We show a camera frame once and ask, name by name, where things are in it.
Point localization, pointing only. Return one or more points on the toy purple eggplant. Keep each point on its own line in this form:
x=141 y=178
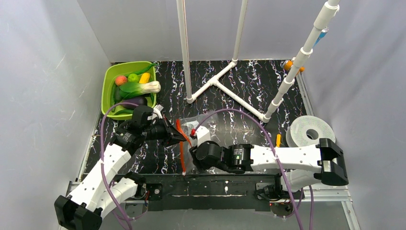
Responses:
x=132 y=103

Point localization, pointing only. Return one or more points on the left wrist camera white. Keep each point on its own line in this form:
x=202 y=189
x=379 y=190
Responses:
x=157 y=112

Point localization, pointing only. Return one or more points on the orange clamp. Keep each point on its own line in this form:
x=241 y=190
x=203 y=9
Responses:
x=287 y=64

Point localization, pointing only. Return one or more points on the black marble pattern mat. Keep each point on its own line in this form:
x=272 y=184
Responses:
x=256 y=81

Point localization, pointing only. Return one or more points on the aluminium rail frame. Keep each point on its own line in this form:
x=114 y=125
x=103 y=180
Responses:
x=216 y=189

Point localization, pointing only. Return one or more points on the toy peach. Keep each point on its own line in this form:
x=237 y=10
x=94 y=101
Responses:
x=120 y=80

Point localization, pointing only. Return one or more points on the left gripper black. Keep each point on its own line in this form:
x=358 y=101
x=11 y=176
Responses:
x=170 y=133

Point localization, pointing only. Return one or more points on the toy green lime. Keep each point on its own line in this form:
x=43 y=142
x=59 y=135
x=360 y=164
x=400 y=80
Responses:
x=133 y=78

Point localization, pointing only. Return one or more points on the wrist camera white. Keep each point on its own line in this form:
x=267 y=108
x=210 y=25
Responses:
x=157 y=112
x=199 y=136

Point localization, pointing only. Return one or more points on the toy green chili pepper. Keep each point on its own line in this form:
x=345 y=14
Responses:
x=141 y=71

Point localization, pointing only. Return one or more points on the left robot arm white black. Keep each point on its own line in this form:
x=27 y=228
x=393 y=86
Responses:
x=85 y=207

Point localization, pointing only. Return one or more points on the toy bok choy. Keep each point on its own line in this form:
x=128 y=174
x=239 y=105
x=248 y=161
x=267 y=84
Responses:
x=134 y=89

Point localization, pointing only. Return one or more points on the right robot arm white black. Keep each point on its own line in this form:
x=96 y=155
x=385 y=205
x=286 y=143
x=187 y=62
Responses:
x=318 y=163

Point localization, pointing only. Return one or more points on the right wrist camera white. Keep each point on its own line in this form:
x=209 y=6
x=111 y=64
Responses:
x=199 y=136

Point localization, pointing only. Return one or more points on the yellow handle screwdriver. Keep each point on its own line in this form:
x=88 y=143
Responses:
x=278 y=140

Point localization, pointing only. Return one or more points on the toy green cucumber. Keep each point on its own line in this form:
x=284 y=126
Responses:
x=112 y=96

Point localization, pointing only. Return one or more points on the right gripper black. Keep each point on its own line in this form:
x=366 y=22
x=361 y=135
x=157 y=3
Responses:
x=194 y=152

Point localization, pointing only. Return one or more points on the green plastic basin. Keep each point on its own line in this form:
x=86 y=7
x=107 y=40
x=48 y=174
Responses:
x=110 y=75

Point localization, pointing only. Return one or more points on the clear zip bag orange zipper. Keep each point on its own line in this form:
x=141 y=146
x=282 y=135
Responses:
x=184 y=155

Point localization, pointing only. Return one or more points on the toy yellow corn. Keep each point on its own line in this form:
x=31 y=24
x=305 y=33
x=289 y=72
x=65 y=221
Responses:
x=144 y=78

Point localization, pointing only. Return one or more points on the white filament spool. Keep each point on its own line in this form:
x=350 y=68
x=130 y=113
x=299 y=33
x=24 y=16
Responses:
x=308 y=130

